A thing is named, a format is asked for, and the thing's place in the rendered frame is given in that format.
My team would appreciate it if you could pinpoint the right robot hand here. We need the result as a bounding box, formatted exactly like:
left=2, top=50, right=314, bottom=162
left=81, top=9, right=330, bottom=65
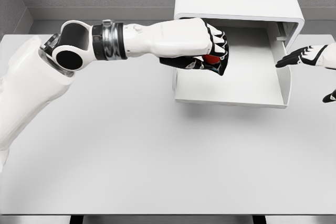
left=275, top=43, right=336, bottom=104

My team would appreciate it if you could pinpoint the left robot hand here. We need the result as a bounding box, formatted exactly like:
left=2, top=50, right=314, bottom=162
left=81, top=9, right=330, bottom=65
left=156, top=17, right=230, bottom=77

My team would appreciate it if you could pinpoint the red load switch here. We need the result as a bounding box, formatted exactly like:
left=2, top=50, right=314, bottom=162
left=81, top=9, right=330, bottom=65
left=202, top=54, right=222, bottom=65

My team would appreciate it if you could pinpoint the white sliding cabinet drawer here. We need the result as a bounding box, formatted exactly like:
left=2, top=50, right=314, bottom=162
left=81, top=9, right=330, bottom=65
left=172, top=18, right=293, bottom=111

